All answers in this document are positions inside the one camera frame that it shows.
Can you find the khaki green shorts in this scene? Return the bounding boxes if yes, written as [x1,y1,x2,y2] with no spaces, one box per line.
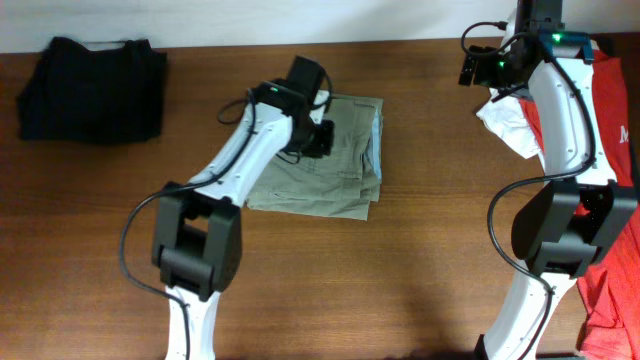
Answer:
[247,95,384,221]

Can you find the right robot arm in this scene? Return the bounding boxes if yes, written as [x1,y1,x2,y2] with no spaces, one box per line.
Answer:
[459,0,639,360]

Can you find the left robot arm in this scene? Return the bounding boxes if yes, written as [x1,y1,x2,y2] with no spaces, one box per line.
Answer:
[151,56,334,359]

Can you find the white garment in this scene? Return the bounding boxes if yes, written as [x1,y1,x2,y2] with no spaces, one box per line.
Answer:
[476,88,541,159]

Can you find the black folded garment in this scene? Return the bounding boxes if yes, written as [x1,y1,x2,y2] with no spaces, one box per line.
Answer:
[16,37,168,145]

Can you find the red t-shirt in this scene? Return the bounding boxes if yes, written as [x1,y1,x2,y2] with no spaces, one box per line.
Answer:
[517,49,640,360]

